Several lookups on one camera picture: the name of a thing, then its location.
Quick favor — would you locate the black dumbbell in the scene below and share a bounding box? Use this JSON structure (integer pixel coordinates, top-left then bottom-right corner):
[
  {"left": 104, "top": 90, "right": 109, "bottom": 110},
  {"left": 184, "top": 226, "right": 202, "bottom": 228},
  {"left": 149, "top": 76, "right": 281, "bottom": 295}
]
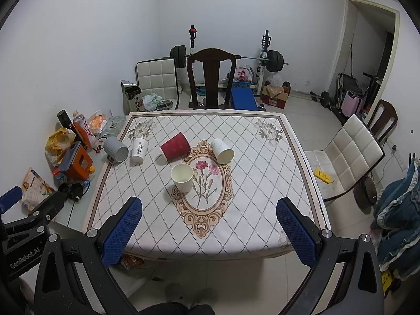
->
[{"left": 310, "top": 90, "right": 333, "bottom": 108}]

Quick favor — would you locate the brown cardboard box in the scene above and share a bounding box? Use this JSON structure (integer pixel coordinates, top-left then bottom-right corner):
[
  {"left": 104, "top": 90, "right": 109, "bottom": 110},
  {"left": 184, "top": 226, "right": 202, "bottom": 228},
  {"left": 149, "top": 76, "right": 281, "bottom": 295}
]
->
[{"left": 261, "top": 81, "right": 291, "bottom": 109}]

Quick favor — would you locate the colourful printed booklet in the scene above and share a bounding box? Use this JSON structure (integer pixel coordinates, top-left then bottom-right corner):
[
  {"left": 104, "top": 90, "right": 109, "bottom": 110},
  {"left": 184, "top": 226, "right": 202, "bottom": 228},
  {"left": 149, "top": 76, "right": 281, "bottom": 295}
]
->
[{"left": 20, "top": 167, "right": 56, "bottom": 211}]

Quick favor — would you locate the orange drink bottle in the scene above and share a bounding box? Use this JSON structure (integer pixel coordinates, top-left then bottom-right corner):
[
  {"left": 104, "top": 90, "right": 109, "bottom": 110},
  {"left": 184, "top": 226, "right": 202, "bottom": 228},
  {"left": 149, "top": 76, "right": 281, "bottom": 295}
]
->
[{"left": 72, "top": 111, "right": 96, "bottom": 150}]

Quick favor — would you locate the snack packet under table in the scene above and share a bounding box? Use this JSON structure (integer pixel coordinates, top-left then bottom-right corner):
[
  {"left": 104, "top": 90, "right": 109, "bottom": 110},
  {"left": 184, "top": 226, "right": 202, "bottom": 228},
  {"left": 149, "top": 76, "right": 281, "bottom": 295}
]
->
[{"left": 120, "top": 254, "right": 145, "bottom": 270}]

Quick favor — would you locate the person's dark trouser leg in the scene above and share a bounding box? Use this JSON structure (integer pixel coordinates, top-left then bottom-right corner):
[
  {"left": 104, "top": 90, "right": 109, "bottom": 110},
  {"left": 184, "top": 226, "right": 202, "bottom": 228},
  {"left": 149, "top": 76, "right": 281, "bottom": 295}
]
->
[{"left": 138, "top": 302, "right": 218, "bottom": 315}]

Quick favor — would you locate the grey ceramic mug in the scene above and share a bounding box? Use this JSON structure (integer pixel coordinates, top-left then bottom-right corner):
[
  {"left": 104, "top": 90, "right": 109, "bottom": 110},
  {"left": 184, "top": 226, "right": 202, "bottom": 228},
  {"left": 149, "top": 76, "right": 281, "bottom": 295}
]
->
[{"left": 103, "top": 137, "right": 129, "bottom": 164}]

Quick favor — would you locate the white quilted leather chair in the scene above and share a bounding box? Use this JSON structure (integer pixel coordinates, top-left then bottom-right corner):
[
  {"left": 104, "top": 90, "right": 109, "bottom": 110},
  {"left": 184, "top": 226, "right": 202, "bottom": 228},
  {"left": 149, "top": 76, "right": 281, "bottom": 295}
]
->
[
  {"left": 303, "top": 114, "right": 385, "bottom": 204},
  {"left": 135, "top": 58, "right": 180, "bottom": 109}
]

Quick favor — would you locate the white printed paper cup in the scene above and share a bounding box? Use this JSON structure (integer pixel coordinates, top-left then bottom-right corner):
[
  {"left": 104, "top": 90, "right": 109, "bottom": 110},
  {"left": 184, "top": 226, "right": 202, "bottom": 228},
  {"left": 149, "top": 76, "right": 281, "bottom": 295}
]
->
[{"left": 131, "top": 137, "right": 148, "bottom": 164}]

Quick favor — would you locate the yellow floor object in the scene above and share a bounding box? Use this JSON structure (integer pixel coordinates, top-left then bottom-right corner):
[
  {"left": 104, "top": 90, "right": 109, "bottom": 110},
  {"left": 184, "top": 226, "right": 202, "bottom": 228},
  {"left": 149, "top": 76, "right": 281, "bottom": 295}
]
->
[{"left": 314, "top": 169, "right": 333, "bottom": 184}]

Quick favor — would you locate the white speckled paper cup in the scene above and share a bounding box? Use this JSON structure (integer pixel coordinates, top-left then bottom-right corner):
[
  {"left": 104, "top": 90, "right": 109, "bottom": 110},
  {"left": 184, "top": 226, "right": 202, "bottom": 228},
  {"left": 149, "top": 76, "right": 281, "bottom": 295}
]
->
[{"left": 210, "top": 138, "right": 235, "bottom": 164}]

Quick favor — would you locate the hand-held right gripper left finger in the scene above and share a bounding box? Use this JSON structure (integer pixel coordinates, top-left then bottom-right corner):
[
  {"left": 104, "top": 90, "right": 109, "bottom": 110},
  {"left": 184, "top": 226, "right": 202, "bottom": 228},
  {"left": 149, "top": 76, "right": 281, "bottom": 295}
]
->
[{"left": 33, "top": 197, "right": 143, "bottom": 315}]

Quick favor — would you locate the red paper cup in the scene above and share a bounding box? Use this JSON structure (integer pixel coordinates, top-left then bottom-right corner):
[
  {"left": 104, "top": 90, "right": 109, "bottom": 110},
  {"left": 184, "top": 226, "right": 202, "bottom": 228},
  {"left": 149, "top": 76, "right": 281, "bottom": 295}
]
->
[{"left": 160, "top": 132, "right": 191, "bottom": 162}]

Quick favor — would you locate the black round plug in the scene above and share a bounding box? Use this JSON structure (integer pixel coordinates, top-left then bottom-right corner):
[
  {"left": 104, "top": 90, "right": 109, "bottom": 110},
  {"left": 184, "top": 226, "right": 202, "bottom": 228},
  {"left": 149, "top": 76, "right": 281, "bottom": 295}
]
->
[{"left": 58, "top": 181, "right": 86, "bottom": 201}]

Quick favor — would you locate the clear bag with orange contents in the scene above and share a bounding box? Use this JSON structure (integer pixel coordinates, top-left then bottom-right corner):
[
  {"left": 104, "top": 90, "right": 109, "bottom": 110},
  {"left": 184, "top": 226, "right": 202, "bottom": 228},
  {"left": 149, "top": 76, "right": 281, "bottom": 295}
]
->
[{"left": 88, "top": 111, "right": 109, "bottom": 137}]

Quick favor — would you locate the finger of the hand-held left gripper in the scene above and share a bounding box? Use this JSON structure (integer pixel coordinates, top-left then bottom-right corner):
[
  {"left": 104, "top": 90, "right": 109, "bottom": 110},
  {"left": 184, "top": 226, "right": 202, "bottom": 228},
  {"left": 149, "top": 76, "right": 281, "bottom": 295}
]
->
[
  {"left": 0, "top": 186, "right": 23, "bottom": 215},
  {"left": 5, "top": 190, "right": 68, "bottom": 237}
]

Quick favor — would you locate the pink suitcase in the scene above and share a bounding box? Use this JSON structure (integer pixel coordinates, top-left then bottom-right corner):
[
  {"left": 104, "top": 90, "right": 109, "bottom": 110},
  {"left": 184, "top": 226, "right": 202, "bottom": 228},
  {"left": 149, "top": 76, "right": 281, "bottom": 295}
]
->
[{"left": 341, "top": 91, "right": 364, "bottom": 117}]

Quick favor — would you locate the dark bottle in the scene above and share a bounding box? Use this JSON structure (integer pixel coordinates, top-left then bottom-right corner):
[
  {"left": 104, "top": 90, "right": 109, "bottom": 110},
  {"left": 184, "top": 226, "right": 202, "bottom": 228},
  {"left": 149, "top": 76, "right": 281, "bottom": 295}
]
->
[{"left": 57, "top": 109, "right": 86, "bottom": 150}]

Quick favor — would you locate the floral diamond pattern tablecloth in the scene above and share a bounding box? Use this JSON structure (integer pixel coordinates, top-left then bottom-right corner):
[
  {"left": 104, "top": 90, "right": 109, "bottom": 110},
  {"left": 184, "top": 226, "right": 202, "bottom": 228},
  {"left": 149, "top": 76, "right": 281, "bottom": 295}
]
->
[{"left": 86, "top": 111, "right": 331, "bottom": 259}]

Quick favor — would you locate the red and white bag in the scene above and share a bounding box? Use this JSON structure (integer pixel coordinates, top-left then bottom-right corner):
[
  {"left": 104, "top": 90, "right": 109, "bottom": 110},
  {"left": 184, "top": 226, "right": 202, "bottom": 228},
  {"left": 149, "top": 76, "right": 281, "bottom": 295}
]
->
[{"left": 233, "top": 66, "right": 254, "bottom": 83}]

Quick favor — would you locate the blue quilted bedding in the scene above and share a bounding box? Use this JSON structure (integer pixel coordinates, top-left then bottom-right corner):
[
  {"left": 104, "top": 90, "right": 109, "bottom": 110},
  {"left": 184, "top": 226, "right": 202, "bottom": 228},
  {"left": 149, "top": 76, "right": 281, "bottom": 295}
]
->
[{"left": 371, "top": 157, "right": 420, "bottom": 281}]

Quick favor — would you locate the plain white paper cup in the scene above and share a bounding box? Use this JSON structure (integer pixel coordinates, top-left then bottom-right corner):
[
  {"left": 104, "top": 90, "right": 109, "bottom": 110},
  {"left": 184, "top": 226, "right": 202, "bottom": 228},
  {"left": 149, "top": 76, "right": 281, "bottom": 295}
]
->
[{"left": 171, "top": 163, "right": 193, "bottom": 193}]

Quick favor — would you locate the white weight bench rack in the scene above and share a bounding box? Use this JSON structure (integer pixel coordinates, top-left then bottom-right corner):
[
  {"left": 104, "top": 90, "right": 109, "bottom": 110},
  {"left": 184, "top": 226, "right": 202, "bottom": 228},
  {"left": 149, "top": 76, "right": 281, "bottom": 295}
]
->
[{"left": 188, "top": 25, "right": 272, "bottom": 96}]

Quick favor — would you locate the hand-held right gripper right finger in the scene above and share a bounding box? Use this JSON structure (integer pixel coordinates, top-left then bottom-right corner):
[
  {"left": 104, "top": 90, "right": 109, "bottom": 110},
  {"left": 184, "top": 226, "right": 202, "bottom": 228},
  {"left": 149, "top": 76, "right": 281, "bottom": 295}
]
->
[{"left": 276, "top": 198, "right": 384, "bottom": 315}]

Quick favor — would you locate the black folded cart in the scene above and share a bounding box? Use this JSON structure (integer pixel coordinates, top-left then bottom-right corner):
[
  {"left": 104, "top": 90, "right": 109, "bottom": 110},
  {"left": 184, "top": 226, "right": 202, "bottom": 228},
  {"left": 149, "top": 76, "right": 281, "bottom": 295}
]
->
[{"left": 335, "top": 72, "right": 361, "bottom": 115}]

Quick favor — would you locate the white green plastic bag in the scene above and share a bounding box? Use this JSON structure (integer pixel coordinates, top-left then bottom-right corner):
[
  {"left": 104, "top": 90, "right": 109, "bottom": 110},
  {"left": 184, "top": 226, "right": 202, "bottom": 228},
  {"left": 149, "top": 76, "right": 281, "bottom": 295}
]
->
[{"left": 142, "top": 93, "right": 163, "bottom": 111}]

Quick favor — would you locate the clear plastic container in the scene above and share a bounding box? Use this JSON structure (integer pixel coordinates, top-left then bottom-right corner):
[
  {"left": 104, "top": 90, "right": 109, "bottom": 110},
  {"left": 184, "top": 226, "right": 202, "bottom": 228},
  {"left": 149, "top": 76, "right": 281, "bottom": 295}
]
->
[{"left": 103, "top": 115, "right": 127, "bottom": 138}]

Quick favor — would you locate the black barbell with plates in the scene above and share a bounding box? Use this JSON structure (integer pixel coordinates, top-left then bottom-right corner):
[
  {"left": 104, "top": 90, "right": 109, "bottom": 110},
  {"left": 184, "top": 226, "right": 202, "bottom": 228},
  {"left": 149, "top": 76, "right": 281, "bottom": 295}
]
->
[{"left": 170, "top": 45, "right": 289, "bottom": 72}]

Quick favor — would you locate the white door frame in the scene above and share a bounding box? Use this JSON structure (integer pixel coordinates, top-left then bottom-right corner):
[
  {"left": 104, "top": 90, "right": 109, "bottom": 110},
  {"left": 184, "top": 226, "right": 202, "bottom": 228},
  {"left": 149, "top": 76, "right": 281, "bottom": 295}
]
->
[{"left": 331, "top": 0, "right": 401, "bottom": 106}]

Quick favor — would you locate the yellow plastic bag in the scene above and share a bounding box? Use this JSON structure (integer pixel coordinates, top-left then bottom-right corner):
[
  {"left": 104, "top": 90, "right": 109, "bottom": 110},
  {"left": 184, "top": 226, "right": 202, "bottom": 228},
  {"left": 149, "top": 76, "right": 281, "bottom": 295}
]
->
[{"left": 45, "top": 127, "right": 77, "bottom": 167}]

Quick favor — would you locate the dark wooden chair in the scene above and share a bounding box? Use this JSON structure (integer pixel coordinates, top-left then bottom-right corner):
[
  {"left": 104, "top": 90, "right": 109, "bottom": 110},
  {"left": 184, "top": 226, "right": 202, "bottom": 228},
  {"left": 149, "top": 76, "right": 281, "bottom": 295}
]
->
[
  {"left": 186, "top": 48, "right": 237, "bottom": 110},
  {"left": 367, "top": 99, "right": 398, "bottom": 145}
]

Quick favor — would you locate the orange box device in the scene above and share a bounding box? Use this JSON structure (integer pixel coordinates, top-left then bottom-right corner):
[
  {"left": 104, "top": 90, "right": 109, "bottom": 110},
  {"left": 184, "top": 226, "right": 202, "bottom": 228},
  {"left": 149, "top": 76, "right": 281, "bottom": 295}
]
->
[{"left": 52, "top": 142, "right": 96, "bottom": 184}]

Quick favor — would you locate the blue bench pad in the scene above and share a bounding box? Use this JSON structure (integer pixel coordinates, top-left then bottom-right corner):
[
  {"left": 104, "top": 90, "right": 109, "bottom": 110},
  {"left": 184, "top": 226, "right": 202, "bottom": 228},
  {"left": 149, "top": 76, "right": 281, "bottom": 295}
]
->
[{"left": 230, "top": 87, "right": 260, "bottom": 110}]

